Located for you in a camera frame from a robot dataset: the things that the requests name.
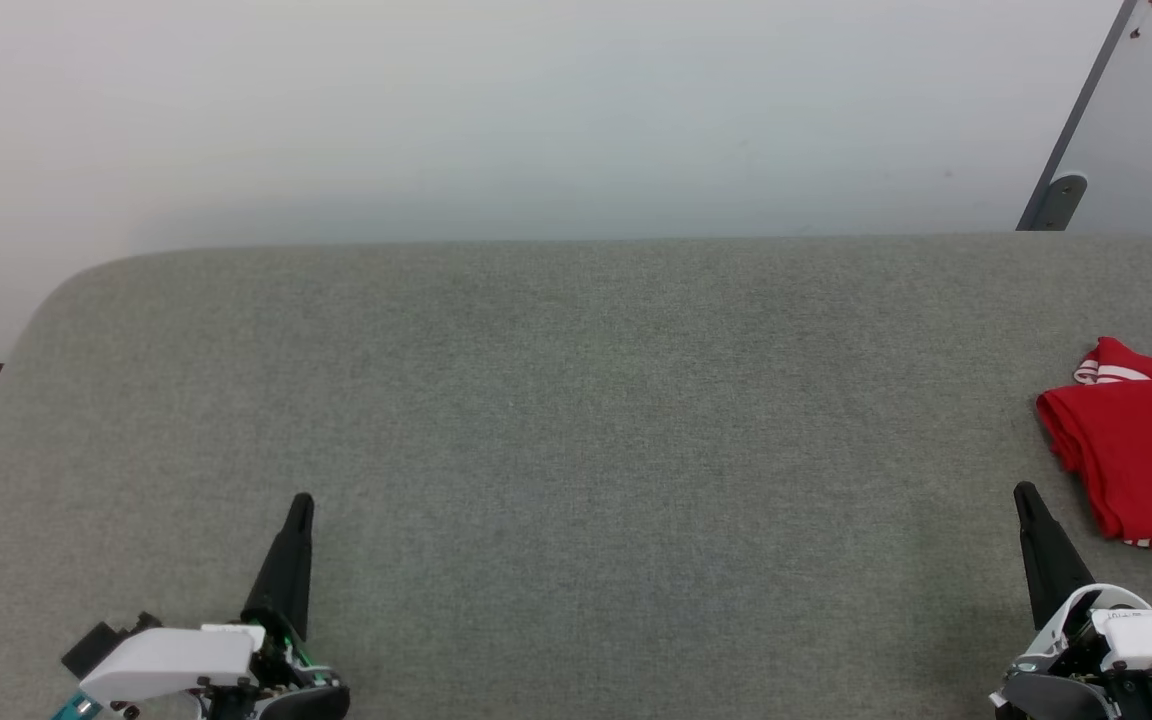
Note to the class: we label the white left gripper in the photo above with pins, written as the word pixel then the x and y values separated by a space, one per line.
pixel 176 660

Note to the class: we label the red and white jersey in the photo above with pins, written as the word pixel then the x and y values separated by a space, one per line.
pixel 1146 450

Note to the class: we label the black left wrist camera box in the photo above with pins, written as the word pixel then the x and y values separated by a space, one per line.
pixel 96 640

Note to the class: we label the grey metal bracket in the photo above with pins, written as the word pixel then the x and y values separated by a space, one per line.
pixel 1061 200

